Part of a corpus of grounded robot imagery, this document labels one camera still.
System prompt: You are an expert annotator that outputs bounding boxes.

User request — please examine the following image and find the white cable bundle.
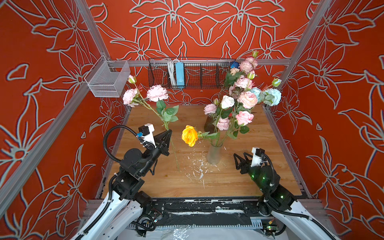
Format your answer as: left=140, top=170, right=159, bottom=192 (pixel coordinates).
left=166, top=59, right=178, bottom=88

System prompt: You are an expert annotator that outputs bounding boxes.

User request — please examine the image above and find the blue rose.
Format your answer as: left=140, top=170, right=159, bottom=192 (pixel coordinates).
left=231, top=62, right=240, bottom=69

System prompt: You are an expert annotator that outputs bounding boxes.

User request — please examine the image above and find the yellow rose stem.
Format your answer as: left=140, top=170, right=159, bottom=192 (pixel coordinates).
left=182, top=125, right=219, bottom=147

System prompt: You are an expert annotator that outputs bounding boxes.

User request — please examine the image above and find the white mesh wall basket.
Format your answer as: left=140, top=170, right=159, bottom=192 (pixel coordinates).
left=85, top=56, right=131, bottom=98

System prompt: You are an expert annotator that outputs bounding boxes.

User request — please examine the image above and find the pale blue white flower stem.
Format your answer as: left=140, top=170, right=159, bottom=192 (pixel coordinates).
left=251, top=78, right=282, bottom=107

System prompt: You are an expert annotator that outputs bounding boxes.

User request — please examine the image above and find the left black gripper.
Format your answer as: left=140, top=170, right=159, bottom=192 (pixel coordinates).
left=140, top=129, right=172, bottom=177

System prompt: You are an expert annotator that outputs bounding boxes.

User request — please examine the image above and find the red pink mixed stem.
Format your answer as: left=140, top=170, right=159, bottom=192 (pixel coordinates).
left=204, top=99, right=232, bottom=147

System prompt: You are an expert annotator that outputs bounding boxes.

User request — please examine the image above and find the light blue box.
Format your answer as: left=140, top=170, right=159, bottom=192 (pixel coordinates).
left=175, top=62, right=185, bottom=89

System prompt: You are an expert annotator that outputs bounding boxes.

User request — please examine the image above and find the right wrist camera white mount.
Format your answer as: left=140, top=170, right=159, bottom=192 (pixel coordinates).
left=251, top=147, right=265, bottom=167

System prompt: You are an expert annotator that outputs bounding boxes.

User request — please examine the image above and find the cream peach rose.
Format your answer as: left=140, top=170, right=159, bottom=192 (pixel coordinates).
left=230, top=68, right=240, bottom=76

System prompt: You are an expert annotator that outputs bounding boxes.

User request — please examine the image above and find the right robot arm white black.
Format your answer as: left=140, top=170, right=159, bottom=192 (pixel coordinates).
left=233, top=148, right=339, bottom=240

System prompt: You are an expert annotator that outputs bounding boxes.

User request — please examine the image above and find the clear frosted glass vase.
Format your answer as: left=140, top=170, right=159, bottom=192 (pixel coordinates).
left=207, top=143, right=223, bottom=165

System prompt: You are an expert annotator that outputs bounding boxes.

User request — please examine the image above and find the single pink rose stem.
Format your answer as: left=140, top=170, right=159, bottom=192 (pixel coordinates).
left=222, top=111, right=254, bottom=144

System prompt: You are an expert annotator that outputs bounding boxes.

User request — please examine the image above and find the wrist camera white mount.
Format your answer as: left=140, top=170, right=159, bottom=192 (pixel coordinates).
left=251, top=147, right=265, bottom=167
left=137, top=124, right=156, bottom=150

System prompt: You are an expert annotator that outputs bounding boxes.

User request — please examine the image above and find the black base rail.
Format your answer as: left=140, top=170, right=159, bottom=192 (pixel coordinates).
left=144, top=197, right=283, bottom=229

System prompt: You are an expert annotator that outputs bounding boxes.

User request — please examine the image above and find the black wire wall basket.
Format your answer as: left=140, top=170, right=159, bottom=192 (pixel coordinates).
left=148, top=57, right=235, bottom=90

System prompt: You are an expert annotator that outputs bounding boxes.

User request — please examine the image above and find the two pink peony stem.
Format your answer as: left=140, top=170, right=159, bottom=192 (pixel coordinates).
left=122, top=74, right=181, bottom=172

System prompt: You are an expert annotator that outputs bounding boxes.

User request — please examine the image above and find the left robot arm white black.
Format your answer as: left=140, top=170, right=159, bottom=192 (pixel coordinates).
left=73, top=124, right=173, bottom=240

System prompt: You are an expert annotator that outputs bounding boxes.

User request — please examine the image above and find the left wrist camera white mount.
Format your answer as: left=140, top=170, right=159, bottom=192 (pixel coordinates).
left=137, top=124, right=156, bottom=150

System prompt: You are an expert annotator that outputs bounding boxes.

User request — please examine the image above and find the single white rose stem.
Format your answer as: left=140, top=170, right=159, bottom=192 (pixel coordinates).
left=214, top=95, right=235, bottom=145

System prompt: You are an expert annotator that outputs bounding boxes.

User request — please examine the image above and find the pink carnation spray stem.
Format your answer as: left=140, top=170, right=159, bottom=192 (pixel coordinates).
left=238, top=51, right=259, bottom=76

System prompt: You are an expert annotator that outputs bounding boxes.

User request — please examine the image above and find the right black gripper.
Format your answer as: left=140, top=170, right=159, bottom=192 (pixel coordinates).
left=234, top=152, right=271, bottom=195

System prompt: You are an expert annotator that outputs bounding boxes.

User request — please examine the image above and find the brown ribbed glass vase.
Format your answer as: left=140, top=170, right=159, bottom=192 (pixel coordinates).
left=204, top=116, right=215, bottom=134

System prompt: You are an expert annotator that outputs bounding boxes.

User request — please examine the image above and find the pink peach rose stem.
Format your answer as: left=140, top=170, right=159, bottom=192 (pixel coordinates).
left=225, top=71, right=258, bottom=116

